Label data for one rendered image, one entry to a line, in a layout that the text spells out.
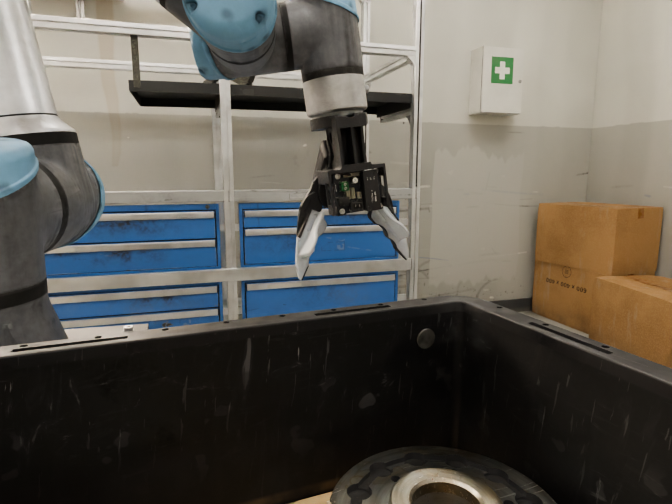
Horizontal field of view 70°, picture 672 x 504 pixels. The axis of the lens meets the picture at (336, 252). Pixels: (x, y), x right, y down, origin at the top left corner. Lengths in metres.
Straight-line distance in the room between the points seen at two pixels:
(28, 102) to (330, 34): 0.34
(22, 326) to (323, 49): 0.41
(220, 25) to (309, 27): 0.17
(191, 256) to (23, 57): 1.46
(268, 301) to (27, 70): 1.59
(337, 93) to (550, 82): 3.26
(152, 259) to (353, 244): 0.84
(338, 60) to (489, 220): 2.97
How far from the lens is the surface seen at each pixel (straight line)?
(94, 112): 2.90
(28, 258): 0.52
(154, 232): 2.01
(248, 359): 0.25
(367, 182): 0.57
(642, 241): 3.44
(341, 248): 2.12
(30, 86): 0.65
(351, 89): 0.58
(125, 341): 0.24
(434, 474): 0.25
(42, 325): 0.53
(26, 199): 0.52
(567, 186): 3.87
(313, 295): 2.12
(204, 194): 1.97
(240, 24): 0.44
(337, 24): 0.59
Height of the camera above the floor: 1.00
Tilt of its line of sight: 9 degrees down
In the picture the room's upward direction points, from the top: straight up
